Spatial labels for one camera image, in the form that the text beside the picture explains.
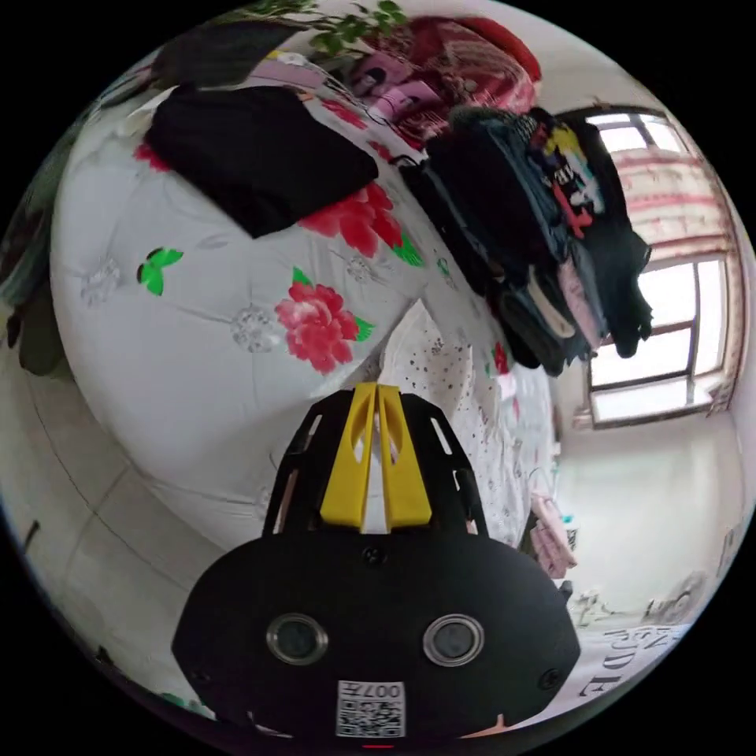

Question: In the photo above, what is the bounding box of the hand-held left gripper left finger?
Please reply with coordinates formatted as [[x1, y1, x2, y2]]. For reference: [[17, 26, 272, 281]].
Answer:
[[320, 382, 378, 531]]

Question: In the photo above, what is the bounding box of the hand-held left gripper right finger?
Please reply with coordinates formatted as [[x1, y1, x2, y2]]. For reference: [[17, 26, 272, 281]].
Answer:
[[377, 384, 433, 531]]

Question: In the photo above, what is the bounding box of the white dotted short sleeve shirt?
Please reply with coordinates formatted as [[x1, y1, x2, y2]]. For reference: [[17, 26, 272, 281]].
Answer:
[[361, 298, 536, 536]]

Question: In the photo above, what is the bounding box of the bed with floral white quilt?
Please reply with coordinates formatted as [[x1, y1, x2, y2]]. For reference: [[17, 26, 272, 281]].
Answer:
[[49, 56, 559, 554]]

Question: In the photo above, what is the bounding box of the pile of clothes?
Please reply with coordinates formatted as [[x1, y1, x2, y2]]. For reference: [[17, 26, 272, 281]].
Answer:
[[398, 106, 655, 377]]

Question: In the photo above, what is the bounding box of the window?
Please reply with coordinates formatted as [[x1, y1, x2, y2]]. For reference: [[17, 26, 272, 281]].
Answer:
[[554, 105, 743, 431]]

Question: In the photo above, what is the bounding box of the black folded garment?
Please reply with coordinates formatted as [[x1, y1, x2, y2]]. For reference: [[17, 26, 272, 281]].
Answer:
[[143, 84, 380, 239]]

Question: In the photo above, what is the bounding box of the red patterned rolled blanket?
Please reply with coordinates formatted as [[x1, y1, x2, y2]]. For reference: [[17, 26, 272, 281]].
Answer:
[[354, 16, 543, 152]]

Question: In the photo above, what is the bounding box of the green leafy plant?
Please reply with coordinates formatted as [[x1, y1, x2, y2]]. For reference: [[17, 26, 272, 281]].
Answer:
[[233, 0, 410, 58]]

